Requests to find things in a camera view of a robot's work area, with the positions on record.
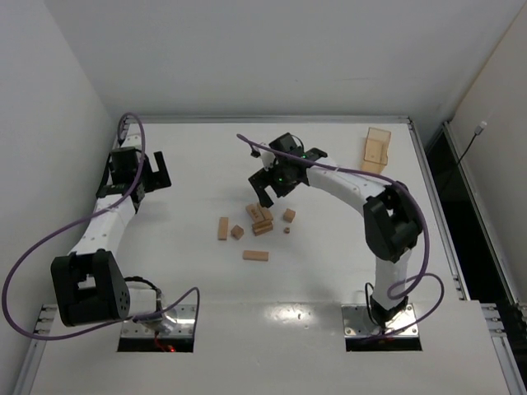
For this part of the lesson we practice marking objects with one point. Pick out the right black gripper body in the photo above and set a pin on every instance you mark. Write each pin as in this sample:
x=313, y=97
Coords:
x=265, y=178

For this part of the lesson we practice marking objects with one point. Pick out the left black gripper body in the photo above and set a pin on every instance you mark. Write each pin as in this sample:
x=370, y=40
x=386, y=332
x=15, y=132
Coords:
x=152, y=178

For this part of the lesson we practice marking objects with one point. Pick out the printed light wood block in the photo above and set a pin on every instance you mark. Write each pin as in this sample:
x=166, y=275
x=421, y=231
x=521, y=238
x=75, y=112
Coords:
x=254, y=213

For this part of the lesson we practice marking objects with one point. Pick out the dark striped wood block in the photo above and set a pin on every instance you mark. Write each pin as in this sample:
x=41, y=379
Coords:
x=262, y=227

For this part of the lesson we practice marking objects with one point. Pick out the clear amber plastic box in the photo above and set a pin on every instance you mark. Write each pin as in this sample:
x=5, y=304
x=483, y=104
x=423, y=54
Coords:
x=376, y=148

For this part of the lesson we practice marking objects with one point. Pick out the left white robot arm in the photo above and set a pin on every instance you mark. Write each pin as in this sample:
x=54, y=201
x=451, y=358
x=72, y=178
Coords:
x=88, y=284

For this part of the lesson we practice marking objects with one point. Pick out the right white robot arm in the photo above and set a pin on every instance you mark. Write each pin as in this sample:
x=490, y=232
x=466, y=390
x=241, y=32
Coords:
x=391, y=221

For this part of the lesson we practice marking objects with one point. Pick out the right small wood block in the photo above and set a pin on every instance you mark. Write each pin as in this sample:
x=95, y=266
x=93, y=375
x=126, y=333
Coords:
x=289, y=215

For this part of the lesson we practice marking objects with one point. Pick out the tilted small wood block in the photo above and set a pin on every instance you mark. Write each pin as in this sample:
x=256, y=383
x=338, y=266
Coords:
x=237, y=232

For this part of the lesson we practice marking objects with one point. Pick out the lower flat wood block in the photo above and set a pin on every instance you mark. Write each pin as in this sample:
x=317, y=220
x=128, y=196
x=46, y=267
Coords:
x=257, y=256

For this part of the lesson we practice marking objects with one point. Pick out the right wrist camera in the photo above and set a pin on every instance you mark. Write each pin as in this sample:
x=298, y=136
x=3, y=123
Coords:
x=267, y=158

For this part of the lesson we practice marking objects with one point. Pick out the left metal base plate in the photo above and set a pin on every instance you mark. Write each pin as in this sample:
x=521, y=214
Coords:
x=176, y=323

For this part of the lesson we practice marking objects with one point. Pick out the metal base plate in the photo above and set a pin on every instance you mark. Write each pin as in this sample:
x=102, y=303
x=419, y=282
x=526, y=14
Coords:
x=176, y=323
x=358, y=324

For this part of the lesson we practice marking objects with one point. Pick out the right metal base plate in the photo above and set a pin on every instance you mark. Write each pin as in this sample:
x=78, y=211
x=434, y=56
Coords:
x=358, y=324

